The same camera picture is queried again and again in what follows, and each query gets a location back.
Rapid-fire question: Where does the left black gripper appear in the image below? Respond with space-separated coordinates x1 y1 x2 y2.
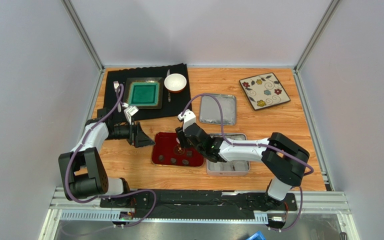
104 118 155 148

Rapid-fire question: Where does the red lacquer tray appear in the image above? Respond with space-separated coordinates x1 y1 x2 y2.
151 132 204 167

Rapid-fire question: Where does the silver tin with paper cups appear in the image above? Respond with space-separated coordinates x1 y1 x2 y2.
206 133 251 177

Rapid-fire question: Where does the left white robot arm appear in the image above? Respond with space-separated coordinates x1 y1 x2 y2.
58 108 155 203

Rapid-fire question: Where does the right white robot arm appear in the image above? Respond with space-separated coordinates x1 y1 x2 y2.
175 123 314 202

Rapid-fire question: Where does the silver tin lid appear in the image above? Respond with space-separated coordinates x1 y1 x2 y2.
199 93 237 126

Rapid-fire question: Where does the black cloth placemat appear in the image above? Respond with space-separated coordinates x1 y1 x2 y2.
103 63 191 121

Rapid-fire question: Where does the green square plate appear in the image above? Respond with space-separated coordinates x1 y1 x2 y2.
123 77 163 109

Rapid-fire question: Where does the white bowl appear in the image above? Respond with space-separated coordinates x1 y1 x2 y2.
164 73 187 93

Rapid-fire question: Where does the silver fork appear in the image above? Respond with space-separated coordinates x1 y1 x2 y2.
113 80 122 113

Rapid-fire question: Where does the silver knife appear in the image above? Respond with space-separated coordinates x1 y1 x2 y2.
166 69 171 103

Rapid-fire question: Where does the floral square plate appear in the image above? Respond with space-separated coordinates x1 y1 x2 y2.
239 72 291 111

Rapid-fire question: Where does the blue plastic bin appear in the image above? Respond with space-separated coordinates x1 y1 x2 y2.
245 230 266 240

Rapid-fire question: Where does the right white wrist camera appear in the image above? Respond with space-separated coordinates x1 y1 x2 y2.
177 109 196 131

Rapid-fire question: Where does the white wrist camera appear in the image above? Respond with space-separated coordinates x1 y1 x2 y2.
177 109 196 131
121 103 139 125

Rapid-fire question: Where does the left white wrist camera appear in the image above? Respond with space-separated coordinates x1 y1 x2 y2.
121 103 139 125

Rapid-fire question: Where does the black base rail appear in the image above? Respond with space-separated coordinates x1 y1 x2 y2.
99 189 299 224

